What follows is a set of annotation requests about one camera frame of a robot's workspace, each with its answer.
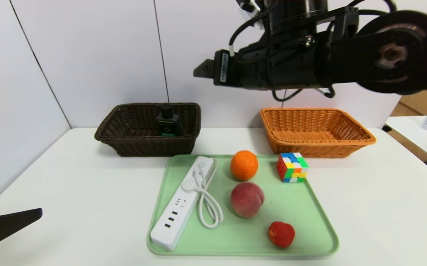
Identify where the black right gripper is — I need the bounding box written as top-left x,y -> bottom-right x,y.
193,41 -> 273,90

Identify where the black pump bottle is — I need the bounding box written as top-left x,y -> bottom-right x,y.
156,105 -> 181,137

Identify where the orange fruit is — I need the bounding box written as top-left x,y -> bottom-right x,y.
230,150 -> 259,181

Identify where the pink red peach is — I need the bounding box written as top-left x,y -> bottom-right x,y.
230,181 -> 265,218

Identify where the white power strip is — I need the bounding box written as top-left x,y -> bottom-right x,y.
150,156 -> 214,251

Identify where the small red toy fruit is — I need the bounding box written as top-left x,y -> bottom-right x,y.
268,221 -> 296,248

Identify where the dark brown wicker basket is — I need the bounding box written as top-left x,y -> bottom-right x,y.
94,103 -> 202,157

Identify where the orange wicker basket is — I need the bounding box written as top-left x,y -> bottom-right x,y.
260,108 -> 376,158

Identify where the colourful puzzle cube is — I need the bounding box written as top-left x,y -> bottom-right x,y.
276,152 -> 309,183

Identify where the light green plastic tray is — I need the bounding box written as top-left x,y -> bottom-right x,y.
147,154 -> 339,256

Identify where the light wooden cabinet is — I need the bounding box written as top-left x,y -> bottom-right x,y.
390,4 -> 427,117

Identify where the white side table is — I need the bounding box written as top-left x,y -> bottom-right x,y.
385,116 -> 427,162

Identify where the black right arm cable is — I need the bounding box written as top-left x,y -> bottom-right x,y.
229,7 -> 275,57

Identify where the white power strip cable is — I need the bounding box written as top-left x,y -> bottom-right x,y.
181,158 -> 223,228

